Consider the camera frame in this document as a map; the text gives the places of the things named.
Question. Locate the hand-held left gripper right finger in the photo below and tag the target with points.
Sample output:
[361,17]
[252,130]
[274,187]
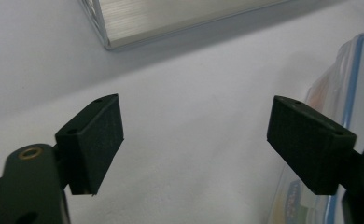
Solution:
[310,146]

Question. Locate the large clear food container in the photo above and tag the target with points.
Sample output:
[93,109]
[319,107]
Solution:
[362,93]

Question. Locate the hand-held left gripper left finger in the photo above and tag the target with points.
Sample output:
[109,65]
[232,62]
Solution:
[90,146]

